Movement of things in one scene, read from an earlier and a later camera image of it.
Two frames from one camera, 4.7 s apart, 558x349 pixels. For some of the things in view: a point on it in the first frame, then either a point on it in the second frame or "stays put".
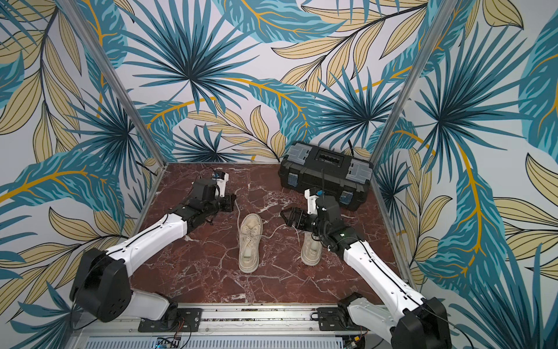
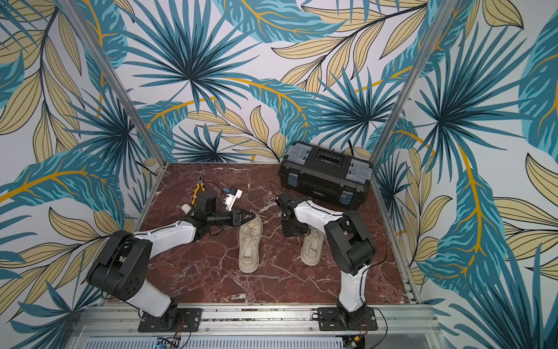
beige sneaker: x=251 y=230 stays put
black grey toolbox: x=336 y=173 stays put
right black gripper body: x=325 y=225 to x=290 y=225
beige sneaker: x=311 y=250 stays put
